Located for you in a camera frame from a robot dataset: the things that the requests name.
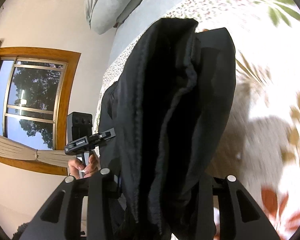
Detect black pants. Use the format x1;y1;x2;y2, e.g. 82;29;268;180
99;18;236;239

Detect wooden framed window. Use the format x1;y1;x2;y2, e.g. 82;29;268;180
0;41;81;176

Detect grey pillow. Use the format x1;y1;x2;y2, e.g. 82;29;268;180
84;0;142;35

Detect floral quilted bedspread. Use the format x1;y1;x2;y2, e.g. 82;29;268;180
101;0;300;239

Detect person's left hand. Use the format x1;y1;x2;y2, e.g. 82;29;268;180
68;151;100;179

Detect grey bed sheet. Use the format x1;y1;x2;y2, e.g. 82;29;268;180
108;0;187;66

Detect beige curtain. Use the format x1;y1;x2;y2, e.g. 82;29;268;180
0;135;75;167

